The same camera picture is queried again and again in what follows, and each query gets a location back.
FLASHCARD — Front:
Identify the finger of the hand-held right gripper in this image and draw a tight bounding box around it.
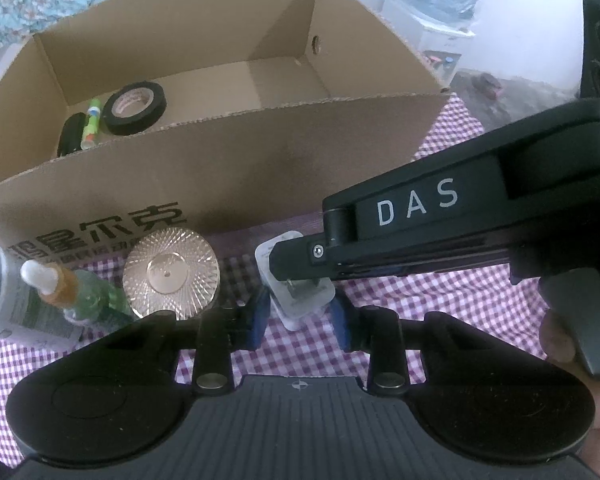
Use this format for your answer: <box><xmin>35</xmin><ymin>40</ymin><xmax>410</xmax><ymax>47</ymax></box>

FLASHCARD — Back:
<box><xmin>269</xmin><ymin>235</ymin><xmax>343</xmax><ymax>287</ymax></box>

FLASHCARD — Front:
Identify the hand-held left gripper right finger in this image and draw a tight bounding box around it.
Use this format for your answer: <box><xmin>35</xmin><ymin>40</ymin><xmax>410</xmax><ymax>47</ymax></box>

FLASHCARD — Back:
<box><xmin>329</xmin><ymin>297</ymin><xmax>487</xmax><ymax>397</ymax></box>

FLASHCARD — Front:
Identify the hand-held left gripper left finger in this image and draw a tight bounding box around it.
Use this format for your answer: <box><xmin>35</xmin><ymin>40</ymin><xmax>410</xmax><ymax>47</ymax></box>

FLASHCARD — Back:
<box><xmin>99</xmin><ymin>290</ymin><xmax>272</xmax><ymax>395</ymax></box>

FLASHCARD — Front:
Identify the white charger plug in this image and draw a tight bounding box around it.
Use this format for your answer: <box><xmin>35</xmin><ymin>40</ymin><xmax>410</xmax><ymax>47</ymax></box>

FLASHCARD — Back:
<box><xmin>254</xmin><ymin>230</ymin><xmax>337</xmax><ymax>332</ymax></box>

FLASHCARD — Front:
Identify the brown cardboard box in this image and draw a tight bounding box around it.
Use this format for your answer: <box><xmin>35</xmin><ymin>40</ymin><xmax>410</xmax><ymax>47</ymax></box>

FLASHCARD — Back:
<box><xmin>0</xmin><ymin>0</ymin><xmax>453</xmax><ymax>271</ymax></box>

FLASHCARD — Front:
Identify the rose gold jar lid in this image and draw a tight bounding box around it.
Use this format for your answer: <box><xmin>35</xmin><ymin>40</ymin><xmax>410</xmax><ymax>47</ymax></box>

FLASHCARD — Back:
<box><xmin>122</xmin><ymin>227</ymin><xmax>221</xmax><ymax>321</ymax></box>

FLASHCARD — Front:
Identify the green dropper bottle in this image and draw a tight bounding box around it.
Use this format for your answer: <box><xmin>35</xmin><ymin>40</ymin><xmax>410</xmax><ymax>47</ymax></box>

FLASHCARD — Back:
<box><xmin>20</xmin><ymin>260</ymin><xmax>136</xmax><ymax>333</ymax></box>

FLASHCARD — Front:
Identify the black tape roll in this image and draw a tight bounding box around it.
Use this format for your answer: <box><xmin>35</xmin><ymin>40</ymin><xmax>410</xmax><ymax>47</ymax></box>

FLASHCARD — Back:
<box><xmin>102</xmin><ymin>81</ymin><xmax>167</xmax><ymax>136</ymax></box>

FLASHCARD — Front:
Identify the green lip balm stick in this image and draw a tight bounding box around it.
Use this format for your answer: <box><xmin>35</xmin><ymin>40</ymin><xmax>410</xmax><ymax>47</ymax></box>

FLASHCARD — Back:
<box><xmin>81</xmin><ymin>97</ymin><xmax>102</xmax><ymax>150</ymax></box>

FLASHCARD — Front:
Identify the white supplement bottle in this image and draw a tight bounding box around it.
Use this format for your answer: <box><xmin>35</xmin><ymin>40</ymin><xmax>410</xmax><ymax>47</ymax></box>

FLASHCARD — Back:
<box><xmin>0</xmin><ymin>237</ymin><xmax>83</xmax><ymax>348</ymax></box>

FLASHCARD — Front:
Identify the black cylindrical object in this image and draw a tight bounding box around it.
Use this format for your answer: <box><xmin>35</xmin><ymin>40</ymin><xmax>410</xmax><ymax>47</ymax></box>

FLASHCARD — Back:
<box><xmin>56</xmin><ymin>114</ymin><xmax>86</xmax><ymax>157</ymax></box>

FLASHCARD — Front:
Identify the purple checkered tablecloth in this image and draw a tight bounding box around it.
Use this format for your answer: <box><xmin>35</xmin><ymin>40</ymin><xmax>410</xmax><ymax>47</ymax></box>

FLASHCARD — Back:
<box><xmin>0</xmin><ymin>87</ymin><xmax>556</xmax><ymax>461</ymax></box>

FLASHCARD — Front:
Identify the dark red floor object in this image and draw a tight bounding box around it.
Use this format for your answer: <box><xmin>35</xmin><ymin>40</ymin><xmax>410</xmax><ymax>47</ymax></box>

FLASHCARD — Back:
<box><xmin>472</xmin><ymin>74</ymin><xmax>503</xmax><ymax>100</ymax></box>

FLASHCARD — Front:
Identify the white water dispenser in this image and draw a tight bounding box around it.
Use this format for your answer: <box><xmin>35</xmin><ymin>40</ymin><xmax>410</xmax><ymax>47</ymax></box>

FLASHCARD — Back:
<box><xmin>380</xmin><ymin>0</ymin><xmax>476</xmax><ymax>86</ymax></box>

